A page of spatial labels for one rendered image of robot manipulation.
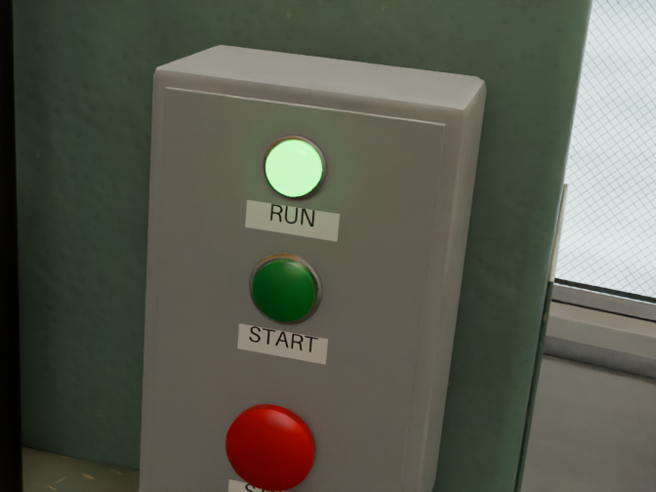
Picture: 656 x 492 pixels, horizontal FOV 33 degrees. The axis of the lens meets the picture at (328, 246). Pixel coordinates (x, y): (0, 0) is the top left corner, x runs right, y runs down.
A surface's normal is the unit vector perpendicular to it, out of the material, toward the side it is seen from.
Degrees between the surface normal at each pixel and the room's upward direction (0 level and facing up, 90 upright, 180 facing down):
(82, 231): 90
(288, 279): 87
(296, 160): 87
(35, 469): 0
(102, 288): 90
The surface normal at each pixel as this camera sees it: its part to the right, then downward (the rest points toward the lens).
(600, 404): -0.36, 0.27
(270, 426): -0.21, 0.14
